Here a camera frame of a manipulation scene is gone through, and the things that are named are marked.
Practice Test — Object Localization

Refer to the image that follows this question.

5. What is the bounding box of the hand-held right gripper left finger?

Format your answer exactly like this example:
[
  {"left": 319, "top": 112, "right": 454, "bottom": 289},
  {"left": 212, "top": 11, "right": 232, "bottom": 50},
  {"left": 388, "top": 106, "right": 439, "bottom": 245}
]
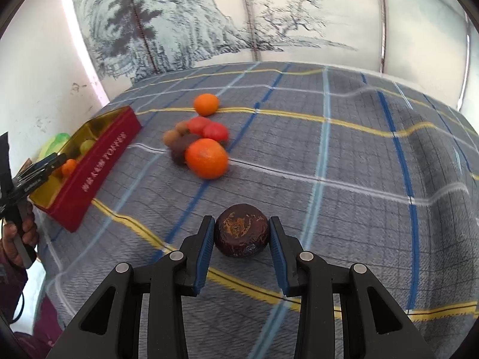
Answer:
[{"left": 47, "top": 215, "right": 217, "bottom": 359}]

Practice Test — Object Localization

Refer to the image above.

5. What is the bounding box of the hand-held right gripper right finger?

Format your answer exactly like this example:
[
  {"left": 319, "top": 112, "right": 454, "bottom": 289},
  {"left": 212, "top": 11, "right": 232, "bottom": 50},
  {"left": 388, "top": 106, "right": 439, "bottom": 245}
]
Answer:
[{"left": 269, "top": 216, "right": 435, "bottom": 359}]

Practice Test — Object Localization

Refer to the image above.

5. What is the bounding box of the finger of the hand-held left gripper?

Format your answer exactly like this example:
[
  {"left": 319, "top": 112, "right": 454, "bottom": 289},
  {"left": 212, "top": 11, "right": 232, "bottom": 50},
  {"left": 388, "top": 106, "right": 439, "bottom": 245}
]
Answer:
[
  {"left": 17, "top": 157, "right": 72, "bottom": 197},
  {"left": 15, "top": 153, "right": 60, "bottom": 182}
]

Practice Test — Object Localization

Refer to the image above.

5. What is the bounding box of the dark purple passion fruit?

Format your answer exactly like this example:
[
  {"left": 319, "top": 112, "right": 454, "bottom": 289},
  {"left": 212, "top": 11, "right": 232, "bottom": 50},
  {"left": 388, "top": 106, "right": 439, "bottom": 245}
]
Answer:
[
  {"left": 214, "top": 204, "right": 270, "bottom": 258},
  {"left": 171, "top": 136, "right": 197, "bottom": 166}
]

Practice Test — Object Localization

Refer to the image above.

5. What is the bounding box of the red and gold tin box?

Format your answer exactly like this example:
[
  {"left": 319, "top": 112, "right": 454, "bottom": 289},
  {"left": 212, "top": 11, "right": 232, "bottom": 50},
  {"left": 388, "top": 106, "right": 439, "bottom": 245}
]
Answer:
[{"left": 29, "top": 105, "right": 143, "bottom": 233}]

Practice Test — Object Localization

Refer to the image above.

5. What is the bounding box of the red tomato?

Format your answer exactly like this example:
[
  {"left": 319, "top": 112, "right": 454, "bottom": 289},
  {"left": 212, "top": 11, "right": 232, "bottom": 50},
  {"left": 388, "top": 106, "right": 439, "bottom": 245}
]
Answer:
[
  {"left": 203, "top": 123, "right": 230, "bottom": 143},
  {"left": 186, "top": 117, "right": 212, "bottom": 136}
]

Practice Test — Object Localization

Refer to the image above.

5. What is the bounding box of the person's left forearm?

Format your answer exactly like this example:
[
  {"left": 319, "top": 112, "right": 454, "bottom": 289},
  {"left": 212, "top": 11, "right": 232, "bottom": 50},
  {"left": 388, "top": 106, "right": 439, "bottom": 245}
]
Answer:
[{"left": 0, "top": 262, "right": 29, "bottom": 322}]

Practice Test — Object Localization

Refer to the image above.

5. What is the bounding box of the person's left hand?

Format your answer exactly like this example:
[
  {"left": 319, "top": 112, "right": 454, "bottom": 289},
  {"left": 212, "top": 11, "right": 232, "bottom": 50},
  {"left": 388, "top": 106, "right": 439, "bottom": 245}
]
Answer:
[{"left": 1, "top": 203, "right": 40, "bottom": 267}]

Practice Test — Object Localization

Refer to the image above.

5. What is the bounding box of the green and white tissue pack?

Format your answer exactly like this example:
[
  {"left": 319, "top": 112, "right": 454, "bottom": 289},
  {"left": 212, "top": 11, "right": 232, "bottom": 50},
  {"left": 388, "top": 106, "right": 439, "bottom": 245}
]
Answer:
[{"left": 37, "top": 132, "right": 72, "bottom": 161}]

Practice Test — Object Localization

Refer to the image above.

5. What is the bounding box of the person's purple clothing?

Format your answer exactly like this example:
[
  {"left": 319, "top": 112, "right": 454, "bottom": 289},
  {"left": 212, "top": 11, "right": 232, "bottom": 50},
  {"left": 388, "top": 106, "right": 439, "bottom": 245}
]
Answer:
[{"left": 13, "top": 295, "right": 65, "bottom": 359}]

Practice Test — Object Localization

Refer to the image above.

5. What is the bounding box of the black cable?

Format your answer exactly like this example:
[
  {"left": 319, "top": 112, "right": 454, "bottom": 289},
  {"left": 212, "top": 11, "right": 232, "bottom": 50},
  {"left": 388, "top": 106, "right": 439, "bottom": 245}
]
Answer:
[{"left": 0, "top": 290, "right": 26, "bottom": 325}]

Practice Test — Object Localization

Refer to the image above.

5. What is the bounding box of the landscape ink wall painting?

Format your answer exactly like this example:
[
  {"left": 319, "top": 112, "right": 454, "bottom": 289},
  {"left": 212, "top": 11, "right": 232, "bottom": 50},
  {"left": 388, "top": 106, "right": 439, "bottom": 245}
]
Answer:
[{"left": 69, "top": 0, "right": 386, "bottom": 85}]

